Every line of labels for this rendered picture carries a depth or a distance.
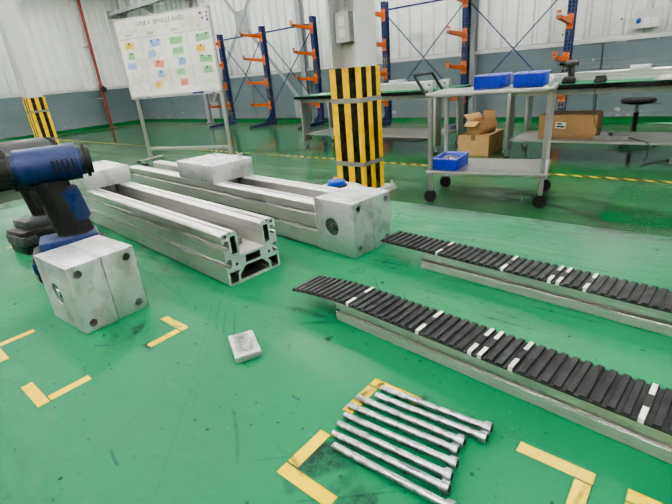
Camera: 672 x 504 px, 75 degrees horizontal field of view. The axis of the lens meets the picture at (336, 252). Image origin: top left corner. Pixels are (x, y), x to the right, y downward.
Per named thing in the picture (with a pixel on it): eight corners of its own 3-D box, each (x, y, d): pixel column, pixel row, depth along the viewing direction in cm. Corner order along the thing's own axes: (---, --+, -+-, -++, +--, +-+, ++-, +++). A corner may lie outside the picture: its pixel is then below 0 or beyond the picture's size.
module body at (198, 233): (280, 265, 74) (273, 217, 71) (230, 287, 67) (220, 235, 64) (105, 201, 127) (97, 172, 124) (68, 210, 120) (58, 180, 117)
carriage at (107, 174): (135, 191, 110) (128, 164, 107) (89, 202, 103) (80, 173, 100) (111, 184, 120) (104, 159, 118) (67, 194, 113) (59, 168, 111)
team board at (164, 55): (138, 170, 634) (99, 18, 560) (161, 162, 677) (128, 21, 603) (227, 169, 583) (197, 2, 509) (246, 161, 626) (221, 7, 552)
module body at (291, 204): (355, 231, 86) (352, 189, 83) (318, 247, 80) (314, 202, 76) (167, 186, 139) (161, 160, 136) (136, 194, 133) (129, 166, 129)
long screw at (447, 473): (454, 477, 33) (454, 467, 33) (449, 486, 33) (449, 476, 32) (342, 424, 40) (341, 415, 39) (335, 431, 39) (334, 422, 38)
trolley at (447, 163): (550, 190, 372) (564, 61, 334) (545, 209, 328) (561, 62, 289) (431, 185, 419) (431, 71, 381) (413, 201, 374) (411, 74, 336)
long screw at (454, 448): (461, 451, 35) (461, 441, 35) (456, 459, 35) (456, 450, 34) (352, 406, 42) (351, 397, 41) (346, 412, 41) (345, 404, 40)
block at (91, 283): (163, 298, 66) (148, 239, 62) (86, 335, 57) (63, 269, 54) (129, 284, 72) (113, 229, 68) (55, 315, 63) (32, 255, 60)
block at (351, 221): (399, 236, 82) (398, 186, 78) (355, 258, 74) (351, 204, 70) (363, 228, 88) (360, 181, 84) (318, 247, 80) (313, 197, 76)
